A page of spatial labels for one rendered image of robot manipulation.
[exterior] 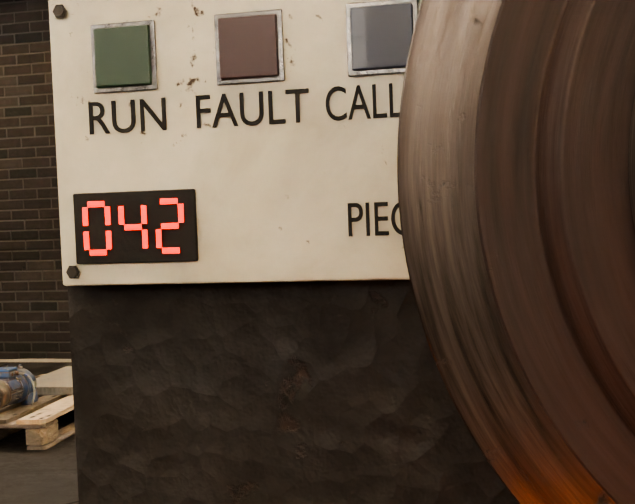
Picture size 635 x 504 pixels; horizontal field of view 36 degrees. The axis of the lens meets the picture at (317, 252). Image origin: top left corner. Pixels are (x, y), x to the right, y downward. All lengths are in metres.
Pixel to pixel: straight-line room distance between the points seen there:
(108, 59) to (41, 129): 6.83
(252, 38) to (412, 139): 0.18
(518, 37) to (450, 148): 0.06
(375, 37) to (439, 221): 0.17
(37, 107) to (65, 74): 6.84
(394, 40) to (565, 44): 0.18
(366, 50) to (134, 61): 0.14
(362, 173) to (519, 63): 0.18
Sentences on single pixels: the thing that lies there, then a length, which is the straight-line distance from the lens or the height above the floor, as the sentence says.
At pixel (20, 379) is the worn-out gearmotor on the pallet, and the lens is 5.12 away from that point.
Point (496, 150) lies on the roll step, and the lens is 0.42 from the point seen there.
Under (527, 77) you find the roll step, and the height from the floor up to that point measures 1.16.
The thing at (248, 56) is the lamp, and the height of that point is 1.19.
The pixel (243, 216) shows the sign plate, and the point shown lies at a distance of 0.59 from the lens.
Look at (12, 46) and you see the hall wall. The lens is 7.62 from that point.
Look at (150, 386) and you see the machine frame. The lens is 0.65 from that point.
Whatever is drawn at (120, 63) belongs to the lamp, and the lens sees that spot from 0.62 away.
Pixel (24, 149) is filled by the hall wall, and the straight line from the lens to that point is 7.52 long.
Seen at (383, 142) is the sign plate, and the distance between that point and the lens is 0.57.
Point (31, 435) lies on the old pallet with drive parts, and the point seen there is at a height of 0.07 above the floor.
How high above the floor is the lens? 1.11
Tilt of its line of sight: 3 degrees down
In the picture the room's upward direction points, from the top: 2 degrees counter-clockwise
